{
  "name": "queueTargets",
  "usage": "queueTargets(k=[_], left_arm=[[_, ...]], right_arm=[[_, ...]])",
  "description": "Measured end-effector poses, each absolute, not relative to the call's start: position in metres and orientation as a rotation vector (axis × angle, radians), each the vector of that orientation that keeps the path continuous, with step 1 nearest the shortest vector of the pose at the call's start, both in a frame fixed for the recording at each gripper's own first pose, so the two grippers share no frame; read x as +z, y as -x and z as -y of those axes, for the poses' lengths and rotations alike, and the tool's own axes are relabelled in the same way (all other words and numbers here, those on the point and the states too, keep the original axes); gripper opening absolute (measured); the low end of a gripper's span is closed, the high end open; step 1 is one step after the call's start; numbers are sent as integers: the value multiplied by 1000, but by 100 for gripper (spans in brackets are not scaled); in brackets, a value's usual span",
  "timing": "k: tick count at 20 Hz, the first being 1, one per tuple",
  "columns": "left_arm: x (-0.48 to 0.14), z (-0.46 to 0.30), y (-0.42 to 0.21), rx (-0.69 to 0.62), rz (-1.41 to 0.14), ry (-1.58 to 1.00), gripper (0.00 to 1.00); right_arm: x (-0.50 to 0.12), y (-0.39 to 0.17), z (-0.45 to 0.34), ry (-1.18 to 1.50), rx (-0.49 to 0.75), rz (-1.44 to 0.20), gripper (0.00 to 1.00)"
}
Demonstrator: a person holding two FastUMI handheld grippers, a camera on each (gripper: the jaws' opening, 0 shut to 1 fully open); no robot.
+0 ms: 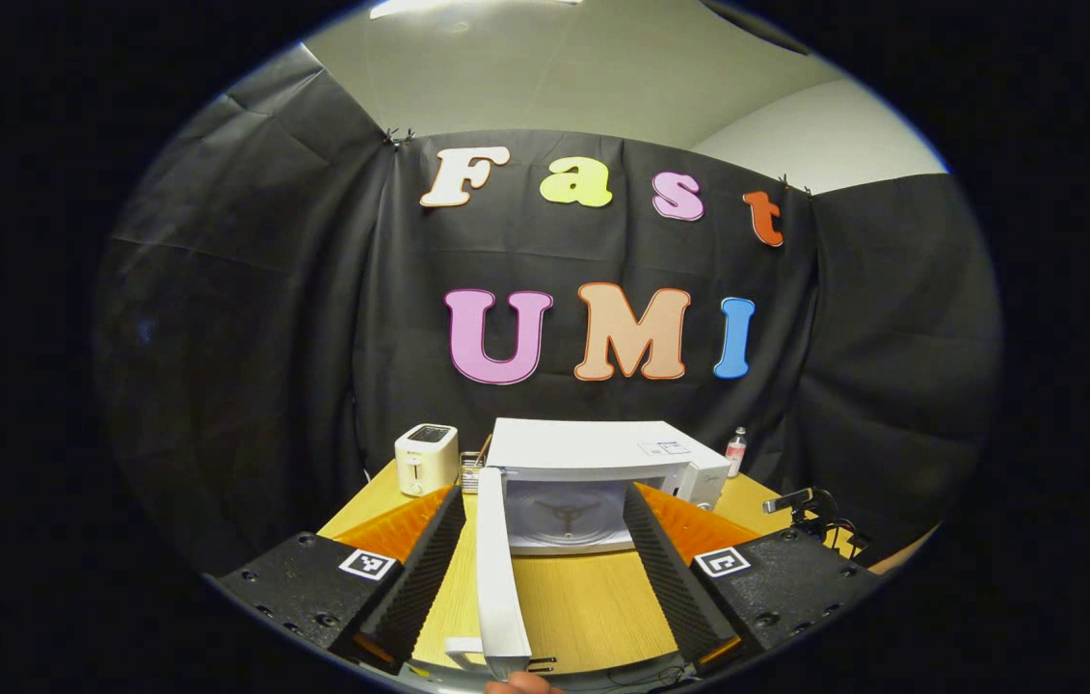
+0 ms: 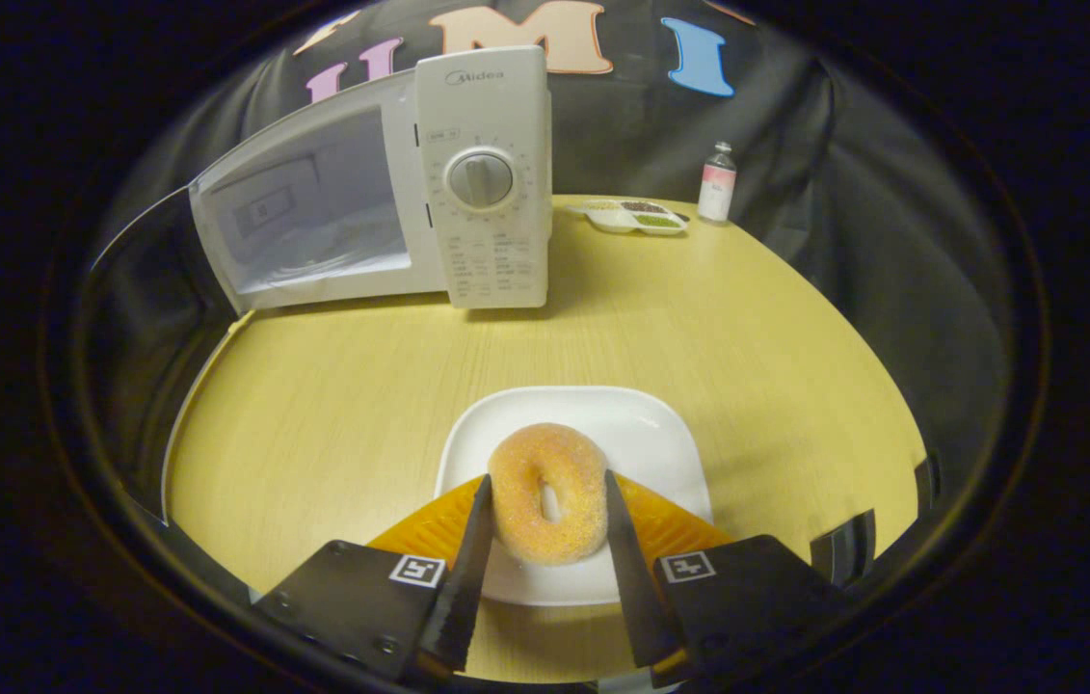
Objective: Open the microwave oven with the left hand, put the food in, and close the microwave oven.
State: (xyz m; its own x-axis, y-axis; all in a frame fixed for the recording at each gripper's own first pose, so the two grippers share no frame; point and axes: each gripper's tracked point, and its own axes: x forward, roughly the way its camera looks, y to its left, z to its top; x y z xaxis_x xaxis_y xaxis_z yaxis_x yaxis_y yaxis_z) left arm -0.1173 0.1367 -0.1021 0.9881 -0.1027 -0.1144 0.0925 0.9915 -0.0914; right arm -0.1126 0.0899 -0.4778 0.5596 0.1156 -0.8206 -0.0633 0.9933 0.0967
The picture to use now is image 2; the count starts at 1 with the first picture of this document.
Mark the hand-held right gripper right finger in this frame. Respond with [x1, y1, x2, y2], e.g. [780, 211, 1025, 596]
[604, 469, 856, 687]

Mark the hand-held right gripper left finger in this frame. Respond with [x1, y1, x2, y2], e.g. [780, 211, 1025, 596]
[253, 472, 495, 685]

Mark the golden sugared doughnut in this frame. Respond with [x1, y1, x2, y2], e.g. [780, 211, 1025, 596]
[487, 422, 610, 567]

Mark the white microwave oven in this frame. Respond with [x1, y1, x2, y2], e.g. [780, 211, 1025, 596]
[87, 45, 553, 526]

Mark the white square plate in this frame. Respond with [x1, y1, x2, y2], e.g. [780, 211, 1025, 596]
[434, 386, 714, 608]

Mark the black table edge clamp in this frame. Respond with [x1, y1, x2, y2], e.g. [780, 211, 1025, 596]
[810, 511, 878, 584]
[916, 453, 943, 517]

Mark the white divided condiment dish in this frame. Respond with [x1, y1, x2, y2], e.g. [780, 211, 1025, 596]
[572, 198, 690, 237]

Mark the small pink label glass bottle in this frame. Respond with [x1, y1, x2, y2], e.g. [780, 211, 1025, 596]
[697, 142, 738, 225]

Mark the black backdrop cloth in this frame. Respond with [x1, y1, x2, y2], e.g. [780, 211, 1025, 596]
[87, 0, 1023, 502]

